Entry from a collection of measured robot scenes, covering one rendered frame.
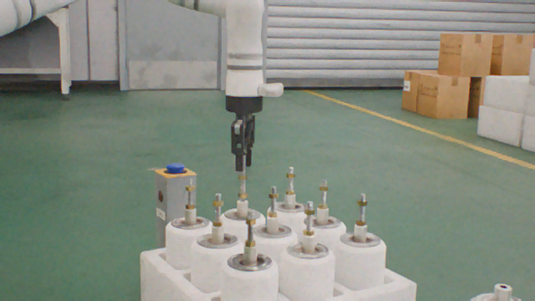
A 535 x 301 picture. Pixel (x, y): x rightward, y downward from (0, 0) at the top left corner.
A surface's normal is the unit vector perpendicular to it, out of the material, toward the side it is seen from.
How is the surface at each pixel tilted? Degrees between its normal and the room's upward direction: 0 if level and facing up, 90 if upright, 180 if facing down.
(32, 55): 90
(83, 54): 90
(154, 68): 90
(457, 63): 90
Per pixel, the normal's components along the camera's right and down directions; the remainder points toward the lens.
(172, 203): 0.52, 0.18
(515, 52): 0.22, 0.20
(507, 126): -0.96, 0.04
